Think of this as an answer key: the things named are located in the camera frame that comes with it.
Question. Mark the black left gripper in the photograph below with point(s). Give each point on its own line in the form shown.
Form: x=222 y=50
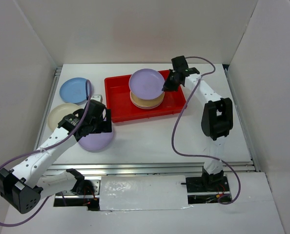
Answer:
x=105 y=126

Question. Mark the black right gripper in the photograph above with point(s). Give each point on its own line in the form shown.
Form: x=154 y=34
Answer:
x=168 y=87

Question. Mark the purple plate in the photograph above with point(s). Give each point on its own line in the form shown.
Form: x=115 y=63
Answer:
x=96 y=142
x=146 y=84

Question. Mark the yellow plate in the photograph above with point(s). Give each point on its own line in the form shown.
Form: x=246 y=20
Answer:
x=145 y=102

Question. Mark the blue plate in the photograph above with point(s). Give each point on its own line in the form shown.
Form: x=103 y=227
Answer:
x=74 y=91

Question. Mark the cream white plate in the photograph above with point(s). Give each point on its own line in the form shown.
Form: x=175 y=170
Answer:
x=57 y=114

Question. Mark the pink plate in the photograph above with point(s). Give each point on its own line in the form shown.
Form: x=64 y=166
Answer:
x=146 y=107

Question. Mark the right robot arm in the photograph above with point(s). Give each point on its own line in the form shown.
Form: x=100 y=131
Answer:
x=217 y=118

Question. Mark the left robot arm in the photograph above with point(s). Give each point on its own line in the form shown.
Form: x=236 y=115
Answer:
x=25 y=185

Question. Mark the red plastic bin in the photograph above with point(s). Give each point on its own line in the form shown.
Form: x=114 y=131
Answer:
x=118 y=100

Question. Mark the white foil cover panel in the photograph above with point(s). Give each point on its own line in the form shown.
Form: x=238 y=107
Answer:
x=132 y=193

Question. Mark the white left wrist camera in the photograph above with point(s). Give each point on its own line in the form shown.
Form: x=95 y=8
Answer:
x=98 y=98

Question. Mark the aluminium front rail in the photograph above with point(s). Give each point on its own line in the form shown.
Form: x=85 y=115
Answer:
x=128 y=169

